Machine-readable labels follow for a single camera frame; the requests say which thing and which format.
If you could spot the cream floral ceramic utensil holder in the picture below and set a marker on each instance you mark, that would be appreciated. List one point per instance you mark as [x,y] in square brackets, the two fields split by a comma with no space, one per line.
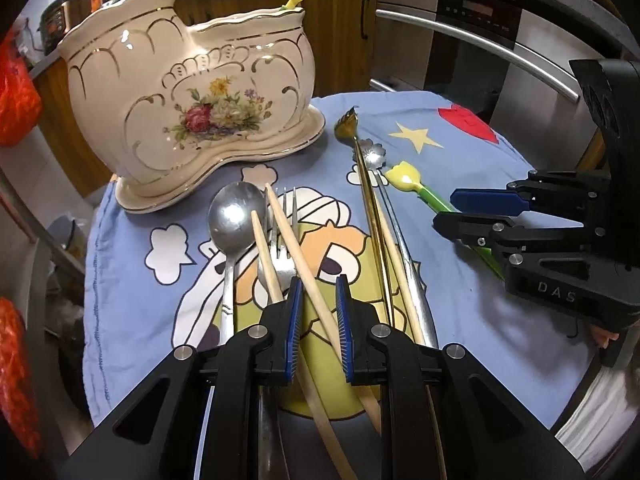
[150,85]

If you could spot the blue cartoon printed cloth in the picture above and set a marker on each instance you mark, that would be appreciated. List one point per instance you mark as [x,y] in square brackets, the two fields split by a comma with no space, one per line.
[475,170]

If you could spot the person's right hand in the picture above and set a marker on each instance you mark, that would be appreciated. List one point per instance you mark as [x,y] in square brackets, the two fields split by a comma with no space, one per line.
[606,338]

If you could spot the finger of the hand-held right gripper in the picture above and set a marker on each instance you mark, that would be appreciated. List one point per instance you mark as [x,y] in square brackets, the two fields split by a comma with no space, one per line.
[465,227]
[485,200]

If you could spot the electric pressure cooker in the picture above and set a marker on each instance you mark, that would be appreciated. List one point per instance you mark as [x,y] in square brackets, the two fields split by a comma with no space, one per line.
[57,20]

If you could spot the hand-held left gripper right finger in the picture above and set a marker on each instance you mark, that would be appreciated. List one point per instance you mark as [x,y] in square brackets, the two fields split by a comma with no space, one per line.
[345,330]

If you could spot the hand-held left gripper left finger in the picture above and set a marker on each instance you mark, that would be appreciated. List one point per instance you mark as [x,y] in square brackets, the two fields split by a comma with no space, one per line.
[294,330]

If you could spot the red plastic bag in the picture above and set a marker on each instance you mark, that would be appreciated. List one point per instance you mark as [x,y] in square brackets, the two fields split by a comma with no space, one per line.
[17,95]

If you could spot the silver flower-shaped spoon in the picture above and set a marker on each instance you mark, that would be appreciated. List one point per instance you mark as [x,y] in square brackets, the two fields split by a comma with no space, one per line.
[369,152]

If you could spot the grey-lidded container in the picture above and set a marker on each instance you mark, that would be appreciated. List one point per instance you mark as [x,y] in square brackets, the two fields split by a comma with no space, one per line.
[70,240]

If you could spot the red mesh bag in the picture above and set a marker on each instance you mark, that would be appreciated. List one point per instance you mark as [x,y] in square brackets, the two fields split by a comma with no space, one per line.
[17,375]

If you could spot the stainless steel oven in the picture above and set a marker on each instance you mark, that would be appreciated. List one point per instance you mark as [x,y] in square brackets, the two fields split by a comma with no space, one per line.
[475,10]

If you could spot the wooden chopstick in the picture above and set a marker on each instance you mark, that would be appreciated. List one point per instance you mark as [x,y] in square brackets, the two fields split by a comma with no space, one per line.
[300,260]
[399,280]
[265,255]

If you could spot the silver fork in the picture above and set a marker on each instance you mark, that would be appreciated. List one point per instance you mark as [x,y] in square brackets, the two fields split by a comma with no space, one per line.
[284,266]

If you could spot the gold fork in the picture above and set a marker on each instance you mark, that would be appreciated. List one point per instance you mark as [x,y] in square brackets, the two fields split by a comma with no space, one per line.
[371,220]

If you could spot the person's right forearm white sleeve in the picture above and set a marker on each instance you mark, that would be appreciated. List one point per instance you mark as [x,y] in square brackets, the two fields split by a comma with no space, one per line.
[600,410]

